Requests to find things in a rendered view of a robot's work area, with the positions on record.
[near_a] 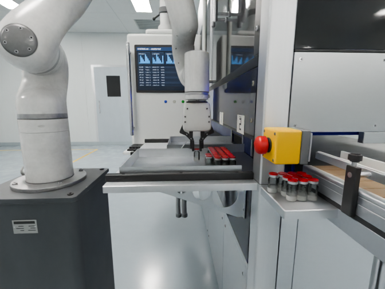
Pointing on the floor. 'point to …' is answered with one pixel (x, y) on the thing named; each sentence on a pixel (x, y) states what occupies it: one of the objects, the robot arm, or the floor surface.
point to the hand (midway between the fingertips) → (196, 145)
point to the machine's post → (260, 178)
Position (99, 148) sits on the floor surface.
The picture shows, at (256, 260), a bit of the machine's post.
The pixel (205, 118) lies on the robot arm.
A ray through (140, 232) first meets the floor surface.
